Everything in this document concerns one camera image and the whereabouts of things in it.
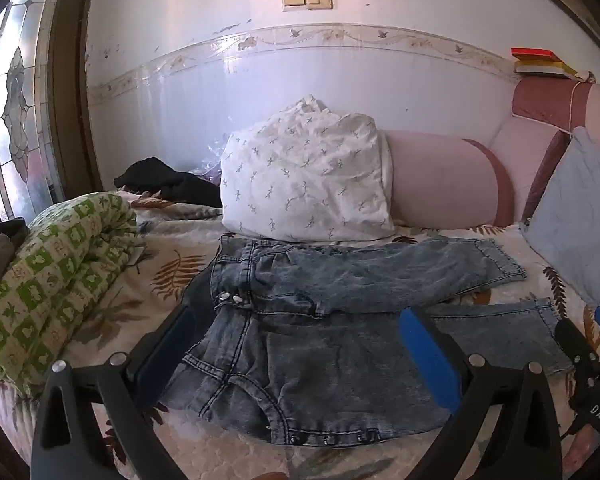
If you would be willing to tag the leaf print bedspread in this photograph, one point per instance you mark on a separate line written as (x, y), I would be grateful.
(145, 280)

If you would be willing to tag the stack of books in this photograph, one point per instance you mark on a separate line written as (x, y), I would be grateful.
(540, 64)

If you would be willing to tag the white printed pillow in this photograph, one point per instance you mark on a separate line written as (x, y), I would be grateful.
(305, 175)

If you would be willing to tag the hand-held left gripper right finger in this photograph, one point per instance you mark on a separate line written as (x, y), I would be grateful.
(427, 362)

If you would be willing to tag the black cloth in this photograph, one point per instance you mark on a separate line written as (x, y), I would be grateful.
(170, 180)

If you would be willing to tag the blue denim pants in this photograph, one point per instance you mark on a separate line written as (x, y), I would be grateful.
(340, 320)

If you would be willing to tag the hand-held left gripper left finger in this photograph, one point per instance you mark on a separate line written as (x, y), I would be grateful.
(164, 342)

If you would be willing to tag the pink upholstered headboard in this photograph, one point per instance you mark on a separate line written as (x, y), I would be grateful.
(445, 180)

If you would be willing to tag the stained glass door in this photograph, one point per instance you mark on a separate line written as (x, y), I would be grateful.
(25, 100)

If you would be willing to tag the green patterned quilt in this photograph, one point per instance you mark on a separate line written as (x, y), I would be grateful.
(55, 280)

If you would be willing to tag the light blue pillow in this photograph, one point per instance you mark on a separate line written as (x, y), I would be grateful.
(577, 220)

